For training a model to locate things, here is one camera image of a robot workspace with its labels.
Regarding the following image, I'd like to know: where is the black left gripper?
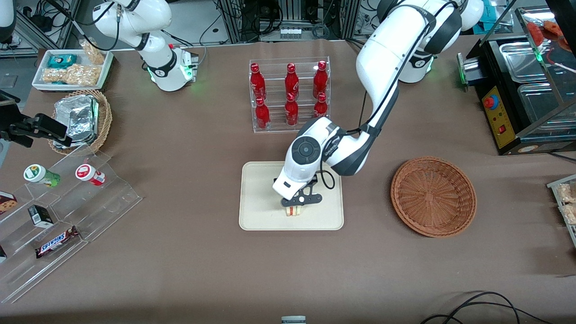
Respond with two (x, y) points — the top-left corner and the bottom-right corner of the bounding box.
(280, 177), (323, 209)

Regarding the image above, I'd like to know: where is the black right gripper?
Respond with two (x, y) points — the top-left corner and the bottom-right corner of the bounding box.
(0, 113), (73, 148)

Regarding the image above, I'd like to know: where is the cream plastic tray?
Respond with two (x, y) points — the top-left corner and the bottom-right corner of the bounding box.
(238, 161), (344, 231)

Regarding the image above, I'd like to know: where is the light tan wicker basket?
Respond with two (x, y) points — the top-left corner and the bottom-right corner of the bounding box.
(48, 89), (113, 156)

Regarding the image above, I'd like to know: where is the white rectangular snack tray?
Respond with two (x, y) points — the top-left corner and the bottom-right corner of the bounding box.
(32, 49), (114, 92)

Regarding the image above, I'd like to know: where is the round brown wicker basket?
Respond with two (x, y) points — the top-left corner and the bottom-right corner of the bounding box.
(391, 156), (477, 238)

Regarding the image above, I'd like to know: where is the white tray with snack bags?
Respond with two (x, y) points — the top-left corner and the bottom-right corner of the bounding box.
(546, 174), (576, 249)

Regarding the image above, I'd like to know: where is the silver foil package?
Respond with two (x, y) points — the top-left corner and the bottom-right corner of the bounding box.
(51, 130), (100, 150)
(54, 94), (99, 136)

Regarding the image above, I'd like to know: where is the red lid cup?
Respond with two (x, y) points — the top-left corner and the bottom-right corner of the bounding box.
(75, 163), (107, 187)

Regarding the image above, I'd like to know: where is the green lid cup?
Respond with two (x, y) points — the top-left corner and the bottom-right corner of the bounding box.
(23, 164), (62, 189)

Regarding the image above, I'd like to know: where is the large clear peanut bag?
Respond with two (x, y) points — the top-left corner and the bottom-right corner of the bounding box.
(41, 63), (101, 87)

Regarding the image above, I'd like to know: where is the clear acrylic stepped display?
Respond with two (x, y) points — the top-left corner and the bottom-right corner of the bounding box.
(0, 144), (144, 305)

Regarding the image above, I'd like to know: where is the clear acrylic bottle rack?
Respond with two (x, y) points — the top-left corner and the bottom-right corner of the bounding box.
(249, 56), (331, 134)

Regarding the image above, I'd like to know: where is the small black box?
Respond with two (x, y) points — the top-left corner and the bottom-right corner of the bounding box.
(27, 204), (55, 229)

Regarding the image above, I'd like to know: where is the teal snack packet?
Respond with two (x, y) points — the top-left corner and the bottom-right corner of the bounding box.
(47, 54), (78, 69)

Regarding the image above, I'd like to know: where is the brown cookie box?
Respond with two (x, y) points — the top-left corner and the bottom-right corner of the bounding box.
(0, 191), (19, 216)

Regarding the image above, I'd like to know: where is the red cola bottle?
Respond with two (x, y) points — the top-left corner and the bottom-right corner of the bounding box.
(255, 97), (271, 131)
(284, 93), (299, 127)
(284, 63), (300, 100)
(250, 63), (266, 101)
(313, 61), (329, 99)
(313, 92), (329, 118)

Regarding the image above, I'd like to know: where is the small clear peanut bag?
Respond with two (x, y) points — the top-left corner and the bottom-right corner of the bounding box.
(80, 39), (107, 66)

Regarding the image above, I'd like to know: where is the Snickers chocolate bar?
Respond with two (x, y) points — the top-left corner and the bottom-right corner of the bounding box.
(35, 226), (81, 260)

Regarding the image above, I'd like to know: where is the black food warmer cabinet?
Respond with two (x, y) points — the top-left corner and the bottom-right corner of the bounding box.
(456, 6), (576, 157)

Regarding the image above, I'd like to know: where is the steel warmer pan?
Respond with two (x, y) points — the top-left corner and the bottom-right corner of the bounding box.
(517, 83), (576, 132)
(499, 41), (548, 84)

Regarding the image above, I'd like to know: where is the red snack packet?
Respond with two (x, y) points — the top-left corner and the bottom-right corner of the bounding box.
(526, 20), (566, 51)

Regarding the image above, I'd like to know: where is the black cable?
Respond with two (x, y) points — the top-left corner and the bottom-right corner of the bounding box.
(443, 291), (523, 324)
(420, 301), (555, 324)

